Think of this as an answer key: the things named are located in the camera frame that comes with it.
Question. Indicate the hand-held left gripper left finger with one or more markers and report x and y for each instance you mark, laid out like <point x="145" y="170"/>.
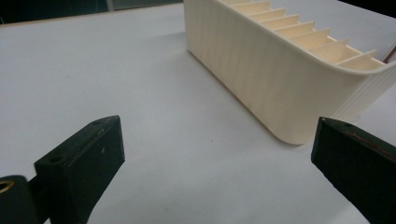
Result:
<point x="81" y="165"/>

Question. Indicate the cream slotted plastic rack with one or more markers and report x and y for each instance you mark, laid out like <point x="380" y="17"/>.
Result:
<point x="267" y="77"/>

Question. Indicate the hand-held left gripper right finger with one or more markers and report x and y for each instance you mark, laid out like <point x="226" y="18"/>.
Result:
<point x="358" y="168"/>

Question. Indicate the dark red thin rod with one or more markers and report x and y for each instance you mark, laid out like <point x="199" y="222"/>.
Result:
<point x="390" y="55"/>

